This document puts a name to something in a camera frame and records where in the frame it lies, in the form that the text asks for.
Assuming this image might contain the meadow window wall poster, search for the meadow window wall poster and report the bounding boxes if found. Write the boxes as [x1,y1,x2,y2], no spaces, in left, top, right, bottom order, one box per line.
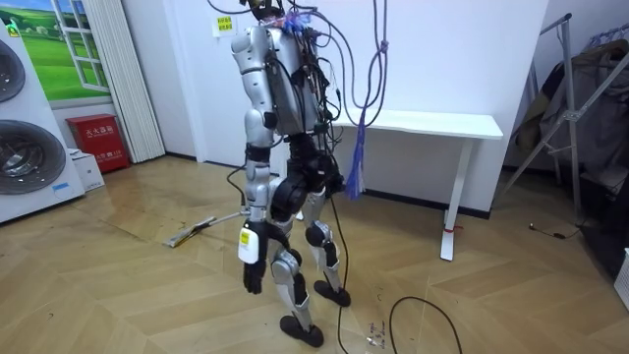
[0,0,112,102]

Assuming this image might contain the red fire equipment box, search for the red fire equipment box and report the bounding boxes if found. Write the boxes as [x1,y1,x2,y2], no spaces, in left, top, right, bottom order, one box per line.
[65,113,132,175]

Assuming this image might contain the metal clothes drying rack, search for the metal clothes drying rack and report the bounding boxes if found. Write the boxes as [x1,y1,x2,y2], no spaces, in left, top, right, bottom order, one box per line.
[499,12,629,228]

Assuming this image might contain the thin black floor cable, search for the thin black floor cable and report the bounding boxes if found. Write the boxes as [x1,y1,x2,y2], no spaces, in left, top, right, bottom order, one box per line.
[528,222,582,241]

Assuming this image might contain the yellow wall sign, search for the yellow wall sign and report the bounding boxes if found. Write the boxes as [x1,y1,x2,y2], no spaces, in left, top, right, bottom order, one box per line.
[211,14,238,38]

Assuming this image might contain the robot body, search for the robot body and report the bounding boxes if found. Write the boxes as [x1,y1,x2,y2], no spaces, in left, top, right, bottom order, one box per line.
[230,0,346,199]

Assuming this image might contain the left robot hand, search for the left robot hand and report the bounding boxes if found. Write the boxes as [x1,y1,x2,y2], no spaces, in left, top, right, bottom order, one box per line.
[238,219,270,296]

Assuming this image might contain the white desk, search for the white desk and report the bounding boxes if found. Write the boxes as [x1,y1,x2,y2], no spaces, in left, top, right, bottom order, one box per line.
[294,108,505,263]

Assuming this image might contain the white cardboard box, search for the white cardboard box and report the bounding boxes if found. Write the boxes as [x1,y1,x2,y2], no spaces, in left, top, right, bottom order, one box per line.
[68,147,106,193]

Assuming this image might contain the grey hanging clothes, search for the grey hanging clothes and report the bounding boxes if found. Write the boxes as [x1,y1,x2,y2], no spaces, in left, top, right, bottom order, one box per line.
[510,38,629,194]

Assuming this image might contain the white slatted basket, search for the white slatted basket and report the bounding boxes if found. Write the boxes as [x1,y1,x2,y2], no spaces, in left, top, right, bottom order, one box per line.
[613,247,629,312]

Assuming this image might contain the white washing machine tower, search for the white washing machine tower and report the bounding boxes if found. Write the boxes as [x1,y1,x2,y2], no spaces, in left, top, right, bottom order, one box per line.
[0,19,86,225]

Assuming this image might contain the silver floor mop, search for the silver floor mop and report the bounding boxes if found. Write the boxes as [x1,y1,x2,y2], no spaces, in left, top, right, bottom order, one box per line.
[164,209,252,249]

